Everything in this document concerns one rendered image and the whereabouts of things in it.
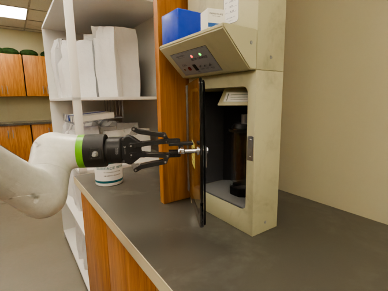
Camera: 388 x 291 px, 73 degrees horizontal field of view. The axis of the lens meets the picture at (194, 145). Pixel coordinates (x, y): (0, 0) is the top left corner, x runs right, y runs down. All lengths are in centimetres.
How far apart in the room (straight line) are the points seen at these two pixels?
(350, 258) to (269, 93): 47
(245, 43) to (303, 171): 65
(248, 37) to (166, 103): 41
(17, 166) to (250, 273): 56
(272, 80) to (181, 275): 55
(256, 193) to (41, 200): 54
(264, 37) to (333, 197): 67
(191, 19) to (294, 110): 57
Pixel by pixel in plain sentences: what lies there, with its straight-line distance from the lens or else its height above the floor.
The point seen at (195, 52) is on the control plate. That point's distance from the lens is 79.
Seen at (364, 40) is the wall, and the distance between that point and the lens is 107.
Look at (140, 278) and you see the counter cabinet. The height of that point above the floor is 81.
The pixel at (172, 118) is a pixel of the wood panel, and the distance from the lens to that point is 99.
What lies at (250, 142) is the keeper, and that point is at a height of 122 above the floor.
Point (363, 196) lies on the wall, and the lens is 109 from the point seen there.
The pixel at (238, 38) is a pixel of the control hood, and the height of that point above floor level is 148.
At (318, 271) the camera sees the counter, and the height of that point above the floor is 94.
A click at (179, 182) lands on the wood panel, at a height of 101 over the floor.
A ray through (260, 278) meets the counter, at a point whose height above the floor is 94.
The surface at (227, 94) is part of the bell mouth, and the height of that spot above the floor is 135.
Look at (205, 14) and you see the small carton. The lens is 77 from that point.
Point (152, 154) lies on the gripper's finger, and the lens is 75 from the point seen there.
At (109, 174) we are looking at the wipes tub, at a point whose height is 100.
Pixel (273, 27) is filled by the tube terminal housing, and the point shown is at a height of 152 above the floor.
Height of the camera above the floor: 134
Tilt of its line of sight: 10 degrees down
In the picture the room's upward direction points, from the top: 1 degrees counter-clockwise
